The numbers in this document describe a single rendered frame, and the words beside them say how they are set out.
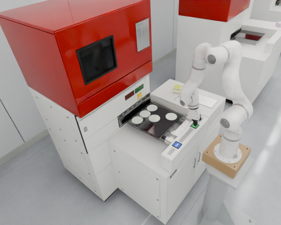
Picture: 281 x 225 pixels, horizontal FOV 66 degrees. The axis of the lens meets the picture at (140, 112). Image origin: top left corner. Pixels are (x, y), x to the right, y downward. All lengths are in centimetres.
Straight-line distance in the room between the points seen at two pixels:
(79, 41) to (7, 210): 208
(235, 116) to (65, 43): 104
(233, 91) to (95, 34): 88
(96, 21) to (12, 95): 185
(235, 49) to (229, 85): 19
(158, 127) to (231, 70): 81
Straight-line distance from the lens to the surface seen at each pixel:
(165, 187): 172
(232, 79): 132
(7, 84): 294
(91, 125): 170
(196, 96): 161
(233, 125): 136
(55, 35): 127
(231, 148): 158
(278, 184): 287
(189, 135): 171
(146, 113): 199
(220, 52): 124
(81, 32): 136
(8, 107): 305
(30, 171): 309
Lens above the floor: 216
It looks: 39 degrees down
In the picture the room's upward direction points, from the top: 5 degrees counter-clockwise
